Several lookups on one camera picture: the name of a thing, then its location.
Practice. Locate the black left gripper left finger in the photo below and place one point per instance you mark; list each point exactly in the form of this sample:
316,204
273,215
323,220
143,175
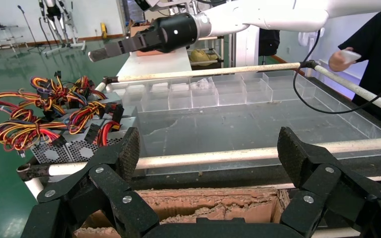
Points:
111,184

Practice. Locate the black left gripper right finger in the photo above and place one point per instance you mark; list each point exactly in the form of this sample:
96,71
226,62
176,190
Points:
315,184

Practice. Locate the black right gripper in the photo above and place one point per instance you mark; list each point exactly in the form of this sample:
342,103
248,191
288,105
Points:
174,33

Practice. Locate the white handheld device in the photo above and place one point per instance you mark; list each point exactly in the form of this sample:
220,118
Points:
351,56

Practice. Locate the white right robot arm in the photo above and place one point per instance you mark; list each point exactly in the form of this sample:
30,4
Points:
259,16

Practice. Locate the person's hand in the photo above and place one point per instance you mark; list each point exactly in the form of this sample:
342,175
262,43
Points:
336,62

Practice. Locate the closed brown cardboard box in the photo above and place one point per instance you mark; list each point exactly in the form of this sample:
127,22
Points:
147,53

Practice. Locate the yellow floor sign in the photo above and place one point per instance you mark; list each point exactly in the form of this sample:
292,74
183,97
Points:
103,30

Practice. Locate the yellow cloth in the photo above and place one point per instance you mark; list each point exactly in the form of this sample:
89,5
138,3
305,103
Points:
202,56

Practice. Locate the robot on white stand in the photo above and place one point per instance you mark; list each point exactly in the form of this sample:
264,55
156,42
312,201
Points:
54,13

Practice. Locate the clear acrylic divider tray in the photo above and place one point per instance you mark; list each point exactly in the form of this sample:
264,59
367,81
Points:
292,92

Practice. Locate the black tripod stand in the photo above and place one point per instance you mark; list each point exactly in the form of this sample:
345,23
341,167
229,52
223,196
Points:
30,31

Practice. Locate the white shelf rack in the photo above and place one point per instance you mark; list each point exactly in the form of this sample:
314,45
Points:
225,49

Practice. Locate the torn cardboard divider box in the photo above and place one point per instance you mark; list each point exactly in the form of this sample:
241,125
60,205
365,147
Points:
210,203

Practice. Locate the black office chair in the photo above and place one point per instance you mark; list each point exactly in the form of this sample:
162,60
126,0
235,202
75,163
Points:
269,42

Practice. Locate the metal frame desk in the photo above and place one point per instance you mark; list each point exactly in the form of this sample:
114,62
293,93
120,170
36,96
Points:
3,28

